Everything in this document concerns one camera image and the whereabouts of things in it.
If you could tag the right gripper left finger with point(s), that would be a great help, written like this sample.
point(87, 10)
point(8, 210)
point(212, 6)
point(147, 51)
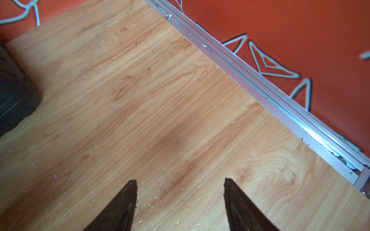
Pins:
point(119, 214)

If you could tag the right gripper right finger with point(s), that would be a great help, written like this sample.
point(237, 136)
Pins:
point(242, 213)

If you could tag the black tool case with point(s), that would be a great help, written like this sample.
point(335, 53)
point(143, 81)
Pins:
point(19, 95)

